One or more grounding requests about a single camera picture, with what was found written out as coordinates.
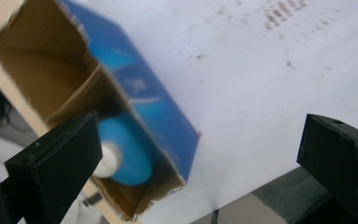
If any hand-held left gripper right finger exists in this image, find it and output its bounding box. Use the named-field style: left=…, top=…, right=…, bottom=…
left=296, top=113, right=358, bottom=224

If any blue cardboard box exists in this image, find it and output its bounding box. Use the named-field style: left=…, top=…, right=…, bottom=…
left=0, top=0, right=202, bottom=224

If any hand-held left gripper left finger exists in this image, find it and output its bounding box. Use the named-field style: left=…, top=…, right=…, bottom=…
left=4, top=111, right=103, bottom=224

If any blue tube with white cap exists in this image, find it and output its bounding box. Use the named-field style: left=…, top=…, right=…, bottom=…
left=92, top=113, right=153, bottom=188

